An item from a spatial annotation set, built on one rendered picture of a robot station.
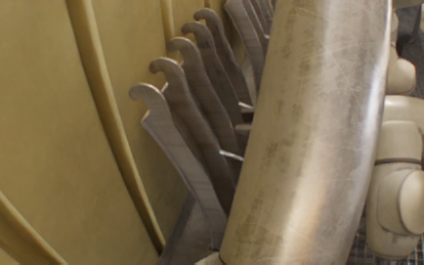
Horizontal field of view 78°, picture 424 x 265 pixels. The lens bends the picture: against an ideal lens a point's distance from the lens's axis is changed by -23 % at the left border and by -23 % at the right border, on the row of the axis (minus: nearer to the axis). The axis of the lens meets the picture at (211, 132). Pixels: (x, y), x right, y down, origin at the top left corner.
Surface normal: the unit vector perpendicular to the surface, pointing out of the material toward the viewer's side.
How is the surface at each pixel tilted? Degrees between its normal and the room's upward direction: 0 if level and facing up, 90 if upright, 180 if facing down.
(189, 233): 0
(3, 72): 90
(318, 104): 42
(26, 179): 90
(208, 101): 90
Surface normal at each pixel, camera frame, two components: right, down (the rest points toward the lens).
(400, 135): -0.43, -0.18
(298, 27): -0.68, -0.18
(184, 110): -0.29, 0.68
